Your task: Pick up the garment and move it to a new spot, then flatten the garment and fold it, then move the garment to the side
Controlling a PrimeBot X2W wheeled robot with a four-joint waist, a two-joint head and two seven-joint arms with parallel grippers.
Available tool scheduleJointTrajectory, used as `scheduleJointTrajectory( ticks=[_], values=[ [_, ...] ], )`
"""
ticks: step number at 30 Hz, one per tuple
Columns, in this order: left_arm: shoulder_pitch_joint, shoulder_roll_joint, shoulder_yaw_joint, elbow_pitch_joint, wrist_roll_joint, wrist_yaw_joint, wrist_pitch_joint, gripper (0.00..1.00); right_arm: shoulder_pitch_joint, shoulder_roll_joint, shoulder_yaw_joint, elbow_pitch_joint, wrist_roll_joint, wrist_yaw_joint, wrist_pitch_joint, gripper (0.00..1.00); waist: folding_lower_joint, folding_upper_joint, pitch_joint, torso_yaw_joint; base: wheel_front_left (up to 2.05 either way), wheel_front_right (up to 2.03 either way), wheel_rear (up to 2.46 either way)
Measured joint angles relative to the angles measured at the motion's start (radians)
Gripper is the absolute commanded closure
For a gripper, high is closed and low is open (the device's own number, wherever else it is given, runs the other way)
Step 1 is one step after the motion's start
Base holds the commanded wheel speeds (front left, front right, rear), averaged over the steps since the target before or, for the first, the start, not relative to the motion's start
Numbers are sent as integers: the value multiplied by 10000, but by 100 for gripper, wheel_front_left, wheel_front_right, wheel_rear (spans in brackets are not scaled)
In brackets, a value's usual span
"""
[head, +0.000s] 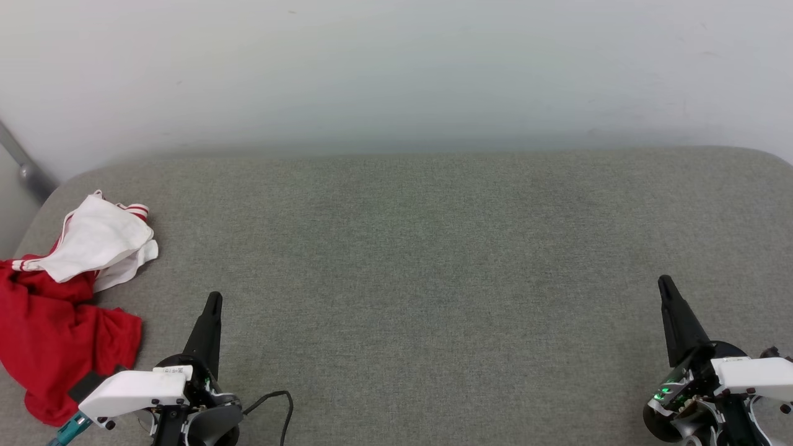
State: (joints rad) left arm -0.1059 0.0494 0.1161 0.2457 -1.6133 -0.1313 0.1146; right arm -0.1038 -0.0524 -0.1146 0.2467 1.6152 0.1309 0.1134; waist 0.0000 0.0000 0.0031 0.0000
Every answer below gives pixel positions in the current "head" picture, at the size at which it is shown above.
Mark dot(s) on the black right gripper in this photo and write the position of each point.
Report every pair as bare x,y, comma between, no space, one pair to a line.
681,396

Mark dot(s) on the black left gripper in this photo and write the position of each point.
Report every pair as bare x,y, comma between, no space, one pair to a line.
201,390

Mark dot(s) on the red and white basketball jersey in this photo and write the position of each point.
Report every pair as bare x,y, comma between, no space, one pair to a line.
49,334

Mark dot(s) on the grey fabric sofa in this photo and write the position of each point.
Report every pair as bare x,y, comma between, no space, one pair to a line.
433,279

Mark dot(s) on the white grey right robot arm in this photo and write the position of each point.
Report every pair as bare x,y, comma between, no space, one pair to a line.
763,424

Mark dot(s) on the grey metal pole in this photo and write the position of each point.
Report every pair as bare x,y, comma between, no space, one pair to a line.
28,173

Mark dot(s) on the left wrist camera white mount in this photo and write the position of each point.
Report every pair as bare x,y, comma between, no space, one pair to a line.
133,390

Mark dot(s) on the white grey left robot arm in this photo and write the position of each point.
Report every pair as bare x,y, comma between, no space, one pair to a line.
214,424

